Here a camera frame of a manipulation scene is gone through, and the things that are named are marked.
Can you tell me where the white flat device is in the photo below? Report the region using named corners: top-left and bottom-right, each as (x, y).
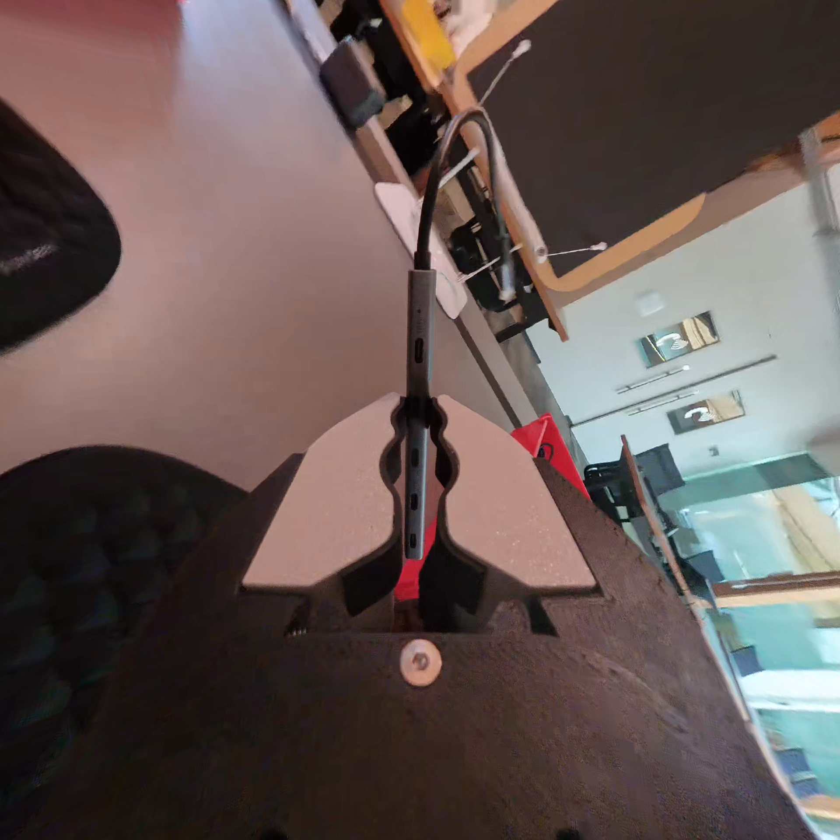
top-left (374, 180), bottom-right (468, 320)

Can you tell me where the black mat on table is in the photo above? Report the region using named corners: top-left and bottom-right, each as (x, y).
top-left (456, 0), bottom-right (840, 342)

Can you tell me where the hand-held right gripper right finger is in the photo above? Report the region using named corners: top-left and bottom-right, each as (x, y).
top-left (420, 392), bottom-right (599, 634)

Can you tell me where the black honeycomb cushion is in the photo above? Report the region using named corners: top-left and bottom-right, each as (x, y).
top-left (0, 445), bottom-right (249, 840)

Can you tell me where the yellow packet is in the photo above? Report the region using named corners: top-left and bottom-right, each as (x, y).
top-left (400, 0), bottom-right (456, 70)

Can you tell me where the red box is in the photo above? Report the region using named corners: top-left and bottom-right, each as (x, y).
top-left (394, 413), bottom-right (592, 601)

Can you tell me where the black usb-c cable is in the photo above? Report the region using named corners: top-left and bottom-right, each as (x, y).
top-left (415, 108), bottom-right (494, 271)

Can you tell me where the white cable tie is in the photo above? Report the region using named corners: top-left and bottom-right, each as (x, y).
top-left (478, 38), bottom-right (534, 109)
top-left (537, 241), bottom-right (610, 263)

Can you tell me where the dark grey pouch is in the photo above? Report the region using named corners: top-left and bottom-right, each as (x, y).
top-left (319, 36), bottom-right (387, 130)

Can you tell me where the black flat pad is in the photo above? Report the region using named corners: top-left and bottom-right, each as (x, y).
top-left (0, 98), bottom-right (123, 357)

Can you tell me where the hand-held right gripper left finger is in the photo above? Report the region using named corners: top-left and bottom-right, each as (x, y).
top-left (241, 392), bottom-right (411, 618)

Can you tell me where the long wooden desk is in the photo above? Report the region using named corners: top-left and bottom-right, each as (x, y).
top-left (619, 433), bottom-right (700, 608)

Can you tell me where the framed wall picture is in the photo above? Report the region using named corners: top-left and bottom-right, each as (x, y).
top-left (667, 390), bottom-right (746, 435)
top-left (640, 311), bottom-right (720, 368)

